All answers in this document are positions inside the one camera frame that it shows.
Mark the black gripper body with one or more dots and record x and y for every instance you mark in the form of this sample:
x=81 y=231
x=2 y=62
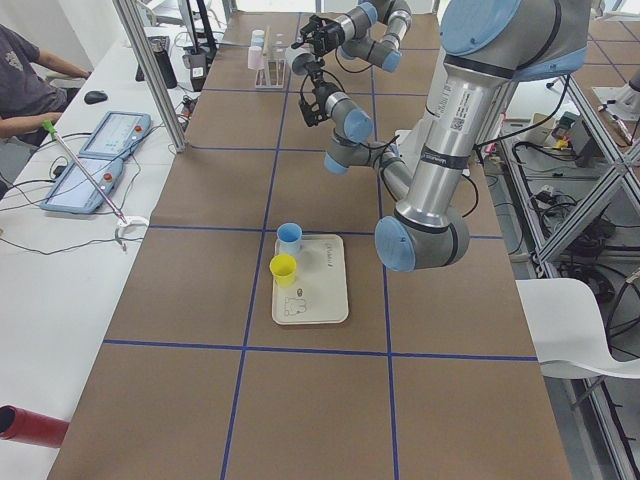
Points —
x=330 y=31
x=316 y=94

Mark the light blue cup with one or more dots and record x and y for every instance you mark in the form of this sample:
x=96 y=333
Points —
x=257 y=38
x=289 y=237

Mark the pink plastic cup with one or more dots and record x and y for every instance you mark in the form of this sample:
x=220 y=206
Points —
x=255 y=58

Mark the yellow plastic cup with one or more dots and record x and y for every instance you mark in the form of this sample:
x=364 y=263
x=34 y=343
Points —
x=283 y=268

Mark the grey plastic cup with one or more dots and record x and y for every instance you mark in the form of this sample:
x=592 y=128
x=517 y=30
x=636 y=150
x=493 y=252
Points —
x=297 y=59

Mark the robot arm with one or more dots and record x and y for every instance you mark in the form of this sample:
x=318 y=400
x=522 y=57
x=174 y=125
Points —
x=372 y=31
x=485 y=44

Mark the dark labelled box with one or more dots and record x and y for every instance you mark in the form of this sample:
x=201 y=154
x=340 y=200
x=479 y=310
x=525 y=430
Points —
x=198 y=70

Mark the black thermos bottle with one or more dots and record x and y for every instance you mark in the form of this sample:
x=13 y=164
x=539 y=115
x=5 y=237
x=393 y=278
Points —
x=164 y=63

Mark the teach pendant with red button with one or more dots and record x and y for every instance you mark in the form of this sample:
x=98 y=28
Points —
x=117 y=134

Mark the cream plastic tray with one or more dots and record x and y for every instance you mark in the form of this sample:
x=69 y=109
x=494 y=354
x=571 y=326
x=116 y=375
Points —
x=319 y=292

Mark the black computer mouse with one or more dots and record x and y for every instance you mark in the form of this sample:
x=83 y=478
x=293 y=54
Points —
x=94 y=97

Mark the seated person grey shirt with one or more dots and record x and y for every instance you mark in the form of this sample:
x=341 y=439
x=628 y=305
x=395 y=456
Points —
x=27 y=99

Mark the white chair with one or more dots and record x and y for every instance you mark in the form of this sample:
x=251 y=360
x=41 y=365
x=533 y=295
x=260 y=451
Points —
x=567 y=331

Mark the red cylinder tube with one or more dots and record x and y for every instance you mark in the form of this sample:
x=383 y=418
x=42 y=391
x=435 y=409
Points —
x=24 y=426

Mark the white wire cup rack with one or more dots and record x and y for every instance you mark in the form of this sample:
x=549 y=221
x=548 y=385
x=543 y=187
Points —
x=272 y=76

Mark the aluminium frame column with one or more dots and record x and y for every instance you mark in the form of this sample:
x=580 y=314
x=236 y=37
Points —
x=132 y=24

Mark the green handled reacher grabber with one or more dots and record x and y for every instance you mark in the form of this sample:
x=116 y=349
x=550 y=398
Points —
x=124 y=221

